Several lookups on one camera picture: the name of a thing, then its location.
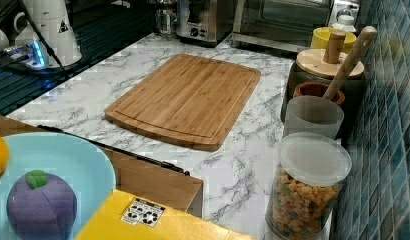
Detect wooden pestle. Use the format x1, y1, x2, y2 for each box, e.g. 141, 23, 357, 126
323, 26, 377, 100

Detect clear jar of cereal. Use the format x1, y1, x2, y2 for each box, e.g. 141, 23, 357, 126
266, 132, 352, 240

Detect purple plush plum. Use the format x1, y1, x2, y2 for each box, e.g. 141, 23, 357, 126
6, 170, 77, 240

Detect stainless steel toaster oven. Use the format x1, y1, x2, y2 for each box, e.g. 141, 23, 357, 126
232, 0, 334, 53

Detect yellow cup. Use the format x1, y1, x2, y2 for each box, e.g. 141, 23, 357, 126
311, 27, 357, 53

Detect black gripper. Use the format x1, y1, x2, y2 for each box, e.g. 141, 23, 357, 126
188, 0, 204, 24

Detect frosted plastic cup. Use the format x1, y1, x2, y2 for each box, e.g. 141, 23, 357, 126
283, 95, 344, 139

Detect yellow box with sticker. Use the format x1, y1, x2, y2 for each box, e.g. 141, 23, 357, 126
74, 190, 256, 240

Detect bamboo cutting board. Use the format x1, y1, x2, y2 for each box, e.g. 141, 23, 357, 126
105, 54, 261, 151

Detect glass jar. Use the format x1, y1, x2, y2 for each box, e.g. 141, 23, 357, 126
156, 0, 177, 39

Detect light blue plate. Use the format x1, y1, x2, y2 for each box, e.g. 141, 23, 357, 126
0, 132, 116, 240

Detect brown ceramic pot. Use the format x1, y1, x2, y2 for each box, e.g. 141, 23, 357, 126
293, 82, 345, 106

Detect black cable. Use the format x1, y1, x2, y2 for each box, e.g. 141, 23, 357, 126
18, 0, 69, 80

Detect white bottle with cap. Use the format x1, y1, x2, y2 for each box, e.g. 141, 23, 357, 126
332, 15, 356, 33

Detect dark jar with wooden lid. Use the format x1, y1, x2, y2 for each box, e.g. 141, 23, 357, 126
280, 47, 365, 122

